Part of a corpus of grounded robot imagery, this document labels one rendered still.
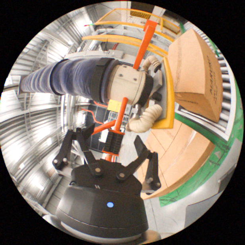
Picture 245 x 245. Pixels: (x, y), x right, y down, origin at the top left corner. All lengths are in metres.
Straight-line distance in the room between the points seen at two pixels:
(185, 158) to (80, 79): 0.89
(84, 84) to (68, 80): 0.10
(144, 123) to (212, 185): 1.25
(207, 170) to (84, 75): 1.43
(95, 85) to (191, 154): 0.80
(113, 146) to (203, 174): 1.23
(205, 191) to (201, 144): 0.81
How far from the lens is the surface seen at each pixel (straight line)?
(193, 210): 0.57
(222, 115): 0.71
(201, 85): 0.36
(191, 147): 0.74
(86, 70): 0.29
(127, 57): 1.54
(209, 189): 1.31
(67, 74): 0.36
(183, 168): 0.78
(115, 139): 0.24
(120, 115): 0.25
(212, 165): 1.23
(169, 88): 0.24
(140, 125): 0.18
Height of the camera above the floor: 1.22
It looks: 5 degrees down
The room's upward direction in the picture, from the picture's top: 74 degrees counter-clockwise
